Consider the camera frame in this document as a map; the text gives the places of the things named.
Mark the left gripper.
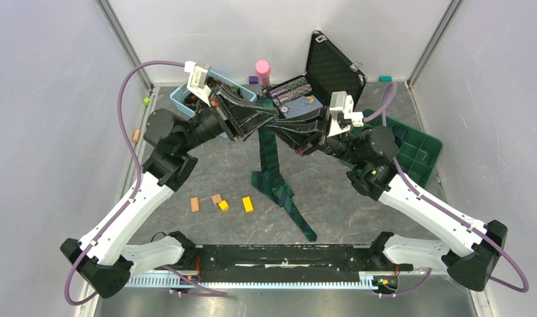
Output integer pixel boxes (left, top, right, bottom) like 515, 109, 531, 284
178, 84, 279, 153

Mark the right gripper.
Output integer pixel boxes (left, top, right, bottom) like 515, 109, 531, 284
265, 105, 364, 166

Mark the green navy striped tie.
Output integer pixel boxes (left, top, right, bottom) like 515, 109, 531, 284
250, 98, 318, 242

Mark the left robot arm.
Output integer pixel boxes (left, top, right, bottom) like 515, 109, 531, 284
60, 85, 279, 299

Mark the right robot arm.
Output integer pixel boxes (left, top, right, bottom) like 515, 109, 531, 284
266, 110, 508, 291

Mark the pile of dark ties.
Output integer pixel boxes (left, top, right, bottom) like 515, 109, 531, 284
183, 77, 247, 110

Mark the black small tripod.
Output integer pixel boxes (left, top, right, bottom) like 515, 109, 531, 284
258, 86, 271, 103

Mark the purple small block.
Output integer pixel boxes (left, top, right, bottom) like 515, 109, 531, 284
248, 75, 259, 85

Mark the pink cylinder on tripod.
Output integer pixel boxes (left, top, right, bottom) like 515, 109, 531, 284
255, 60, 271, 87

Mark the black open carrying case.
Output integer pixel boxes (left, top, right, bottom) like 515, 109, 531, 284
267, 30, 367, 118

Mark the light blue perforated basket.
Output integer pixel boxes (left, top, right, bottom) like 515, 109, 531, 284
170, 70, 260, 141

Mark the teal small block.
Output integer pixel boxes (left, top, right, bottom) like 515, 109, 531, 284
378, 76, 393, 83

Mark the brown wooden block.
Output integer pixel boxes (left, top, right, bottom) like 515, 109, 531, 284
211, 194, 223, 205

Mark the yellow rectangular block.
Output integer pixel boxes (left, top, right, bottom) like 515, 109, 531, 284
242, 196, 254, 213

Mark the small yellow cube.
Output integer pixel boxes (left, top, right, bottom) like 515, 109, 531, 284
218, 200, 230, 212

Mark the orange wooden block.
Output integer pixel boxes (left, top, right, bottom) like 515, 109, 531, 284
190, 197, 200, 213

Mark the green compartment tray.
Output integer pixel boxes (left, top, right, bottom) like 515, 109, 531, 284
338, 114, 443, 188

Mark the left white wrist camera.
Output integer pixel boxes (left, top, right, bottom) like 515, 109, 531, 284
184, 61, 211, 104

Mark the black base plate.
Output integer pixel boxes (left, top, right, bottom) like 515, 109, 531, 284
172, 244, 413, 283

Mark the aluminium slotted rail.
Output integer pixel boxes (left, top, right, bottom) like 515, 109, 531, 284
73, 244, 485, 317

